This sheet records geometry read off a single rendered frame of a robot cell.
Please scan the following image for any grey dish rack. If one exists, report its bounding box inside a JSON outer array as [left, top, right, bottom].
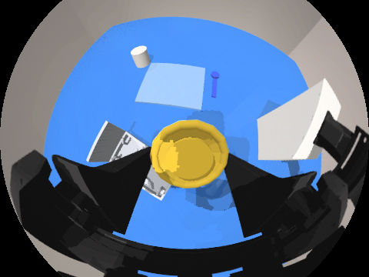
[[86, 120, 170, 200]]

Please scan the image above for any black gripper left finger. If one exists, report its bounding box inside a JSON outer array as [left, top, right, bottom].
[[52, 147, 151, 235]]

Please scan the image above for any light blue square mat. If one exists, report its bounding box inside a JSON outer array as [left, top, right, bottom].
[[135, 62, 205, 111]]

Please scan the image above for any yellow plate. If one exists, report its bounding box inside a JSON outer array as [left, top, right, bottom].
[[150, 120, 228, 188]]

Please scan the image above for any dark blue spoon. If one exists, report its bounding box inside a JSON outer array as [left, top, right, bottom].
[[211, 71, 219, 98]]

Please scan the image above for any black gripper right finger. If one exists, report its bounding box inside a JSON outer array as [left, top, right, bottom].
[[224, 153, 317, 238]]

